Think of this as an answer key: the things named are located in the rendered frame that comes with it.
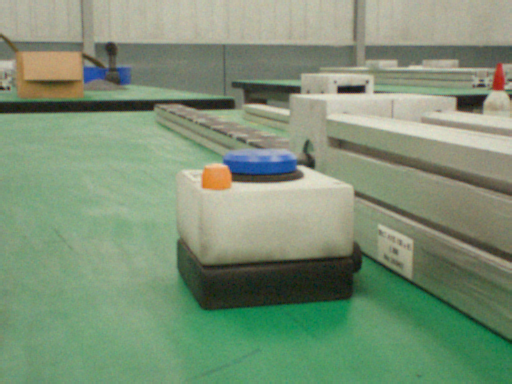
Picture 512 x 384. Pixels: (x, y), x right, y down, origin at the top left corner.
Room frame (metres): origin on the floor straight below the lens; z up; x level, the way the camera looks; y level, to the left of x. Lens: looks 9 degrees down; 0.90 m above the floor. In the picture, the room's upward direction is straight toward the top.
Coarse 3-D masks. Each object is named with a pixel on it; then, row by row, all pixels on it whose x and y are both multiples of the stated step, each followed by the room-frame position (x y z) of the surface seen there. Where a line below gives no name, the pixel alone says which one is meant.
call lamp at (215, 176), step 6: (204, 168) 0.39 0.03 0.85; (210, 168) 0.39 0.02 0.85; (216, 168) 0.39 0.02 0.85; (222, 168) 0.39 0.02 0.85; (228, 168) 0.39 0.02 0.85; (204, 174) 0.39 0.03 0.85; (210, 174) 0.38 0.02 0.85; (216, 174) 0.38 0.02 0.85; (222, 174) 0.38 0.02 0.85; (228, 174) 0.39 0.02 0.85; (204, 180) 0.39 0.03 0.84; (210, 180) 0.38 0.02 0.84; (216, 180) 0.38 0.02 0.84; (222, 180) 0.38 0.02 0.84; (228, 180) 0.39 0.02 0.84; (204, 186) 0.39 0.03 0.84; (210, 186) 0.38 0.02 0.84; (216, 186) 0.38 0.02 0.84; (222, 186) 0.38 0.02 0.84; (228, 186) 0.39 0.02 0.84
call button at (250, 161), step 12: (228, 156) 0.42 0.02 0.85; (240, 156) 0.41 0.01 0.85; (252, 156) 0.41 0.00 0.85; (264, 156) 0.41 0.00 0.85; (276, 156) 0.41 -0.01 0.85; (288, 156) 0.42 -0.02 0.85; (240, 168) 0.41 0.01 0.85; (252, 168) 0.41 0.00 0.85; (264, 168) 0.41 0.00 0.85; (276, 168) 0.41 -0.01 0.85; (288, 168) 0.41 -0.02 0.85
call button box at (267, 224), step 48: (192, 192) 0.40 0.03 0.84; (240, 192) 0.38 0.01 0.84; (288, 192) 0.39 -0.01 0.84; (336, 192) 0.40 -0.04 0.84; (192, 240) 0.40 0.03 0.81; (240, 240) 0.38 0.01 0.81; (288, 240) 0.39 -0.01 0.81; (336, 240) 0.40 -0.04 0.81; (192, 288) 0.40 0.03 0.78; (240, 288) 0.38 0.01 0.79; (288, 288) 0.39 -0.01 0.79; (336, 288) 0.40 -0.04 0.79
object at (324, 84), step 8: (320, 80) 1.61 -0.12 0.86; (328, 80) 1.56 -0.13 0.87; (336, 80) 1.56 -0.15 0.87; (344, 80) 1.56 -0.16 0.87; (352, 80) 1.56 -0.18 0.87; (360, 80) 1.57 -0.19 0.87; (368, 80) 1.57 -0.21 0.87; (320, 88) 1.61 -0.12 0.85; (328, 88) 1.56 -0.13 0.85; (336, 88) 1.56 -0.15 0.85; (344, 88) 1.59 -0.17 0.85; (352, 88) 1.59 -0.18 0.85; (360, 88) 1.60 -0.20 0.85; (368, 88) 1.57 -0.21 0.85
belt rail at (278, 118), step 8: (248, 112) 1.71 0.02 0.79; (256, 112) 1.63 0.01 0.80; (264, 112) 1.57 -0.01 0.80; (272, 112) 1.51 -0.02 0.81; (280, 112) 1.47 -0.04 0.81; (288, 112) 1.47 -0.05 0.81; (256, 120) 1.63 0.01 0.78; (264, 120) 1.57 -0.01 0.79; (272, 120) 1.52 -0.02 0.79; (280, 120) 1.48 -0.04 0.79; (288, 120) 1.41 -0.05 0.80; (280, 128) 1.46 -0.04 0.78; (288, 128) 1.41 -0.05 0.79
